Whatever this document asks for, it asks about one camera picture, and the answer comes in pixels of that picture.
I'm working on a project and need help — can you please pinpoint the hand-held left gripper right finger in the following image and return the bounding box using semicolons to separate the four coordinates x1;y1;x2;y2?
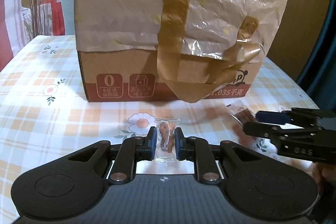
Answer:
175;127;261;185

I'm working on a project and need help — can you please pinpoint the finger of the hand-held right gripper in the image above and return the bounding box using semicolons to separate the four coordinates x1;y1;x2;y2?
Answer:
243;121;282;139
256;110;292;125

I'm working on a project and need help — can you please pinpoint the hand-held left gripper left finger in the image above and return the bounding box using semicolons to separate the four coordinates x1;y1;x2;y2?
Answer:
68;127;158;185

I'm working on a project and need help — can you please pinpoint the clear brown snack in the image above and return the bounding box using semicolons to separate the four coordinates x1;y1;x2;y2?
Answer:
153;117;180;165
227;105;257;136

